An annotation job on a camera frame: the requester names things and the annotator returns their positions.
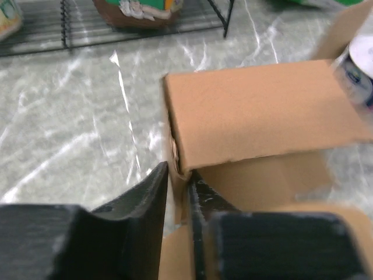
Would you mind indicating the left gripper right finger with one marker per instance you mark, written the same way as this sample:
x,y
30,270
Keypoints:
x,y
296,243

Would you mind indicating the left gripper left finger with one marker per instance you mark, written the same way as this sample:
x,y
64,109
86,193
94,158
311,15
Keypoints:
x,y
118,240

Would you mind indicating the brown cardboard box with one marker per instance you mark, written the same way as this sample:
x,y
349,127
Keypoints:
x,y
269,138

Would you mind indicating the green lidded brown jar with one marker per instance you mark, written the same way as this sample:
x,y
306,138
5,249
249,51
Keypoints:
x,y
151,14

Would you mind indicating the pale yogurt cup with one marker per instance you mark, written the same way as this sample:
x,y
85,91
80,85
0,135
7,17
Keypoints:
x,y
11,18

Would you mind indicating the black wire rack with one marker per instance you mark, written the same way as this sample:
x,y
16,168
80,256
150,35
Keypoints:
x,y
66,25

